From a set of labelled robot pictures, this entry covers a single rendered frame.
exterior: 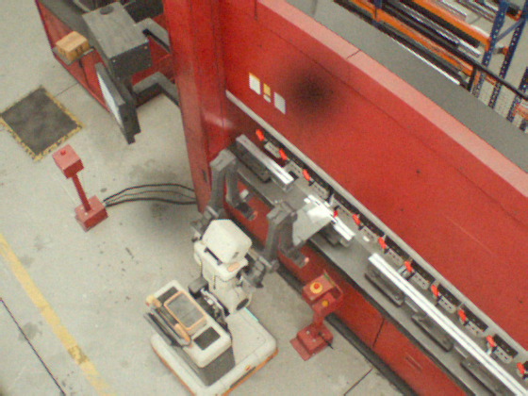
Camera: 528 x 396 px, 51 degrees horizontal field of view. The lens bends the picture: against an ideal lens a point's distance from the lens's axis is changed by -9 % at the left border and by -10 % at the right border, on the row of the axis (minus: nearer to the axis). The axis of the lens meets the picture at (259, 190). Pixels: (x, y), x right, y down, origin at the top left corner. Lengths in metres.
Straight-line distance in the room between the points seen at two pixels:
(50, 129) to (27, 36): 1.65
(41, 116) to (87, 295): 2.09
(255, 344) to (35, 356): 1.69
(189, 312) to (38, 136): 2.94
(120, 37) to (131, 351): 2.24
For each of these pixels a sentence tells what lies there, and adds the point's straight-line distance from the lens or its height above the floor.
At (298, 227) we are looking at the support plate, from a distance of 3.60.
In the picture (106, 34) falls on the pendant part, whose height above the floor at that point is 1.95.
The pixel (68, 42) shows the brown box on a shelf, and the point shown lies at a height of 1.11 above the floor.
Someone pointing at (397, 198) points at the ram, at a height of 1.67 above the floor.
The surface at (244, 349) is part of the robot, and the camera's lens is 4.02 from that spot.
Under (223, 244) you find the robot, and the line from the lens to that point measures 3.13.
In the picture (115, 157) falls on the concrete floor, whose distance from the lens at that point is 5.41.
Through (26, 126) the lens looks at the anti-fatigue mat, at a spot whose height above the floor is 0.01.
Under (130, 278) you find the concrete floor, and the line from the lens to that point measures 4.69.
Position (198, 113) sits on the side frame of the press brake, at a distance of 3.76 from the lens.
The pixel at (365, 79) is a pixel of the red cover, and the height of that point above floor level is 2.26.
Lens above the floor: 4.03
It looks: 54 degrees down
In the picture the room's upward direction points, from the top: 3 degrees counter-clockwise
